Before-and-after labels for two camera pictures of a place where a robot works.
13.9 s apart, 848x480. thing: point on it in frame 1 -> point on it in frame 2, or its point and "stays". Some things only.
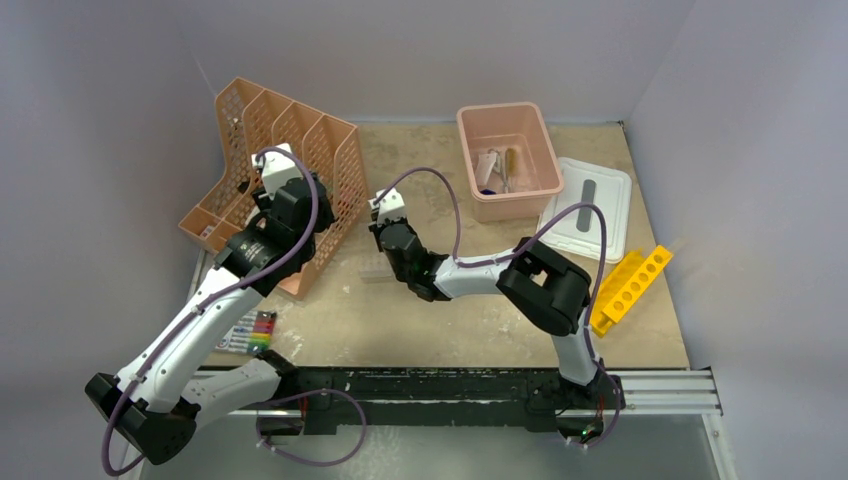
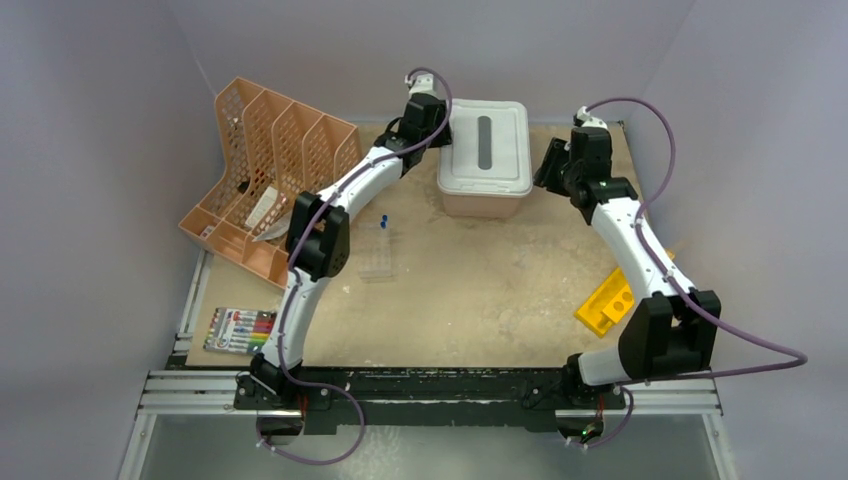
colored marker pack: (252, 334) stays
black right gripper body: (376, 229) -> (570, 173)
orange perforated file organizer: (247, 118) stays
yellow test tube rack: (628, 286) stays
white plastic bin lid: (579, 233) -> (489, 154)
